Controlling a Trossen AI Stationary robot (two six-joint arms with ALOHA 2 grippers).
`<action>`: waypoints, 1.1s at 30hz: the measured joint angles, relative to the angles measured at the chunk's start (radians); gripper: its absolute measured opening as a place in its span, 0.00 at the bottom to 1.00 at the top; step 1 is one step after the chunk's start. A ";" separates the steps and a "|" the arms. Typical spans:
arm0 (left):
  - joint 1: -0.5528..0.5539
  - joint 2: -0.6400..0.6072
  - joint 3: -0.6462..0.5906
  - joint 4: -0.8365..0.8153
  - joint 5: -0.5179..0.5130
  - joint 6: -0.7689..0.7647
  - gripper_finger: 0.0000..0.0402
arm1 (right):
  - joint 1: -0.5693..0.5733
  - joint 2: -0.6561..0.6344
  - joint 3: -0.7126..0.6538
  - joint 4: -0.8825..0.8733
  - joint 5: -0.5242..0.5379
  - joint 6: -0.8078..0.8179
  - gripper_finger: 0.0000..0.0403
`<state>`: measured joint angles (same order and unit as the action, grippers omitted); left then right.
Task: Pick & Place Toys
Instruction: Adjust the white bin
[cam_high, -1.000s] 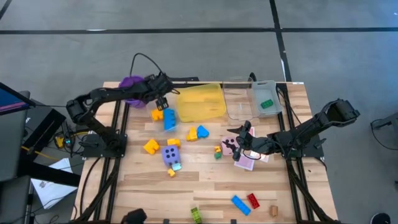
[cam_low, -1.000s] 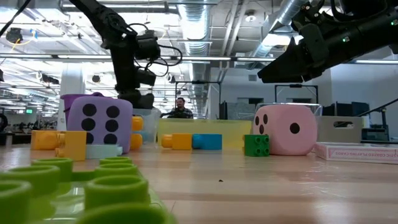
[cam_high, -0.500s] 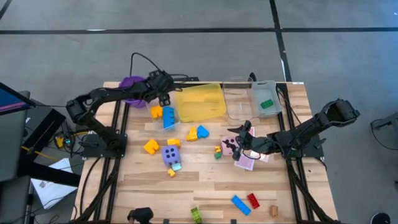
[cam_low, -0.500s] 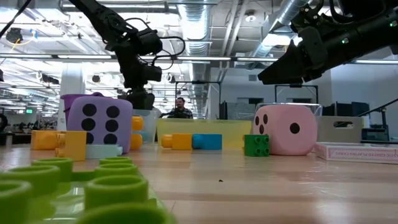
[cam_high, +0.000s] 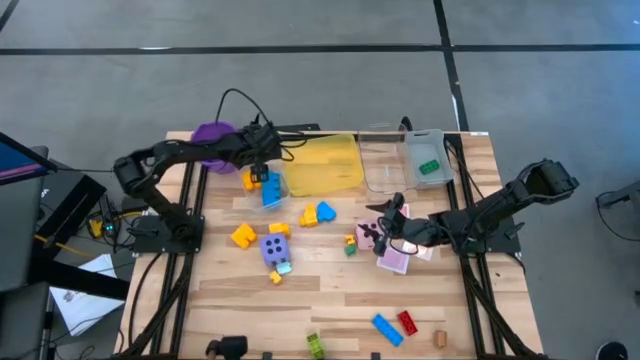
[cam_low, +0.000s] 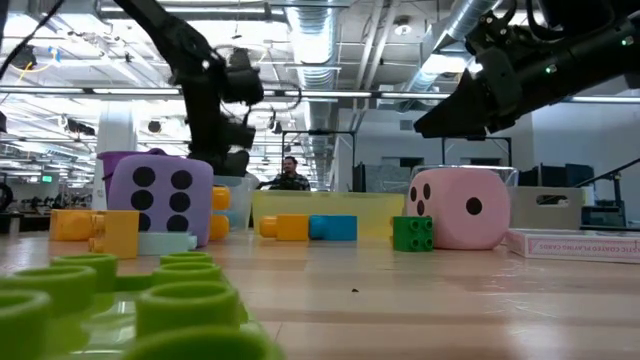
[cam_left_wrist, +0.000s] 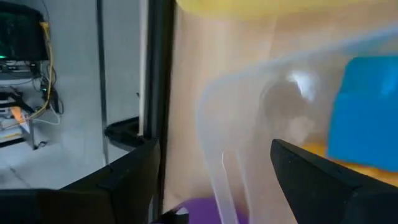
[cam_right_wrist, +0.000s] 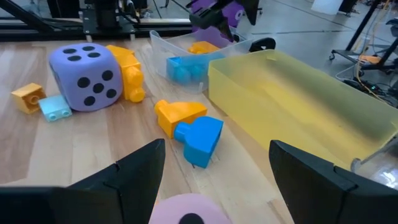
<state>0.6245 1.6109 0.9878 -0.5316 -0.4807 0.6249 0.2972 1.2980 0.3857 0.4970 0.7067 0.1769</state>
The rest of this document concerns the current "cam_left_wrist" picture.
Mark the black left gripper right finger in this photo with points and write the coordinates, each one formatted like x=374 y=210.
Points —
x=342 y=205

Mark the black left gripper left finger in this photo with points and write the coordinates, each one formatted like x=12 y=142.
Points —
x=77 y=205

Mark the long blue toy block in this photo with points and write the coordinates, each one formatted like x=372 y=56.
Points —
x=363 y=118

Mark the purple plastic bucket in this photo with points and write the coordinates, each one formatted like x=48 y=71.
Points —
x=202 y=211

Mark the grey metal pole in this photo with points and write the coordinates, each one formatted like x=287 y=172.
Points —
x=102 y=77

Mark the small clear plastic bin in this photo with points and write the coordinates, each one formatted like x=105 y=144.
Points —
x=248 y=109

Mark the black computer case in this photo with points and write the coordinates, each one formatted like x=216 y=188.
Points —
x=21 y=34

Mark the translucent yellow plastic bin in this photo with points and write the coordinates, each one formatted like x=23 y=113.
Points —
x=264 y=7

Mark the black clamp mount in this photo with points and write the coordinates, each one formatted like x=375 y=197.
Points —
x=124 y=133

